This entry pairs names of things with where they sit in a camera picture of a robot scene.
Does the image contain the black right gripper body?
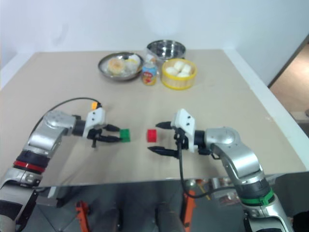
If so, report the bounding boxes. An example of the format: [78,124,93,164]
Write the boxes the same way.
[173,127,191,158]

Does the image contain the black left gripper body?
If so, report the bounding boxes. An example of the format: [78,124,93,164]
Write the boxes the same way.
[87,124,108,148]

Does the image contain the green cube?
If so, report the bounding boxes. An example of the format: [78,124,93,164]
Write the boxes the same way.
[119,129,132,143]

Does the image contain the red cube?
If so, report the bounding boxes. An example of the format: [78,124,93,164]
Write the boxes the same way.
[146,129,158,143]

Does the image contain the yellow round steamer basket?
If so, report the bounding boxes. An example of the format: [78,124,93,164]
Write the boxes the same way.
[160,58,198,90]

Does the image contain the small drink bottle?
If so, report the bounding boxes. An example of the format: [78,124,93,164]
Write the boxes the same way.
[141,61,159,86]

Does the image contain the shallow steel plate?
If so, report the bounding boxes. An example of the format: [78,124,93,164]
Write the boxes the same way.
[98,51,145,83]

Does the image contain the round browned flatbread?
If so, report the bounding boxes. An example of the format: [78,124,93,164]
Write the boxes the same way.
[108,58,125,73]

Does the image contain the orange clamp under table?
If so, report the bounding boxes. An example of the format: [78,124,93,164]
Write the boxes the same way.
[75,201,91,232]
[181,190,197,229]

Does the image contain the white wrapped bun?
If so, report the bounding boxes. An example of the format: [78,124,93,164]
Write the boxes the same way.
[124,58,139,73]

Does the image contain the steel pot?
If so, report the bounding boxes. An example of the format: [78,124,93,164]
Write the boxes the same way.
[146,39,187,64]

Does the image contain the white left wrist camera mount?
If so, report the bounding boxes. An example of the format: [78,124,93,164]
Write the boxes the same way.
[83,108,106,138]

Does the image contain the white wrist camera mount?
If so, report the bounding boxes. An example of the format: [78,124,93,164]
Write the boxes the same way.
[170,108,197,154]
[83,108,106,138]

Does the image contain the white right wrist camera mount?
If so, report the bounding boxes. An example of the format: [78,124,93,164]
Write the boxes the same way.
[170,108,197,154]

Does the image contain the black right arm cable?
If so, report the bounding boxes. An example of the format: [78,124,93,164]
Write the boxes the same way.
[177,142,239,200]

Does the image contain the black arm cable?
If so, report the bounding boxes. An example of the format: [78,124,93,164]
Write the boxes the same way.
[30,97,103,136]
[177,142,239,200]

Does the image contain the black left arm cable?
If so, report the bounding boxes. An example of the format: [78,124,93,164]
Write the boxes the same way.
[30,97,103,136]

